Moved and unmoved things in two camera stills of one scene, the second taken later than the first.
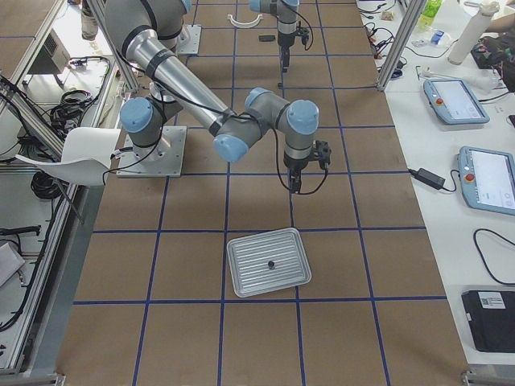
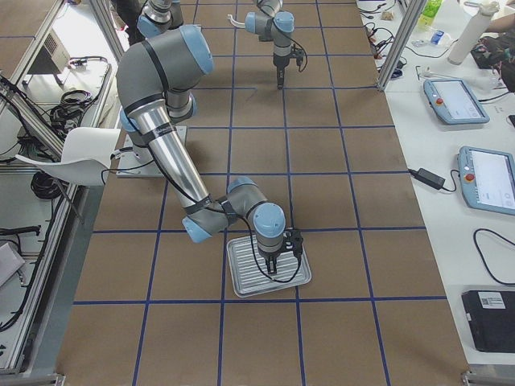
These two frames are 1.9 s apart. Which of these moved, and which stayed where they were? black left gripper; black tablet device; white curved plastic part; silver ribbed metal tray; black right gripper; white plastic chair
Moved: black right gripper; black left gripper
Stayed: black tablet device; white curved plastic part; white plastic chair; silver ribbed metal tray
